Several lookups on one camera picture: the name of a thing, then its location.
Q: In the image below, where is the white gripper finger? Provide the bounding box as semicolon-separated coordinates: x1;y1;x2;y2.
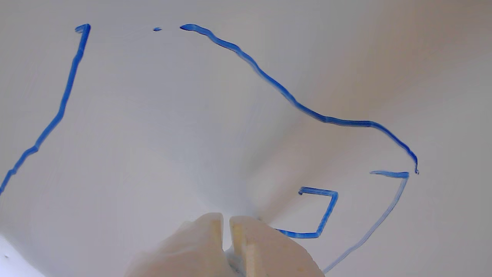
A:
125;213;235;277
229;216;325;277

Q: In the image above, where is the large white whiteboard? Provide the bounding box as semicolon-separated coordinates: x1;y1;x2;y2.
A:
0;0;492;277

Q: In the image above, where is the blue whiteboard marker pen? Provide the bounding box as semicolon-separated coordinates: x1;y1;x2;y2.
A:
225;246;246;276

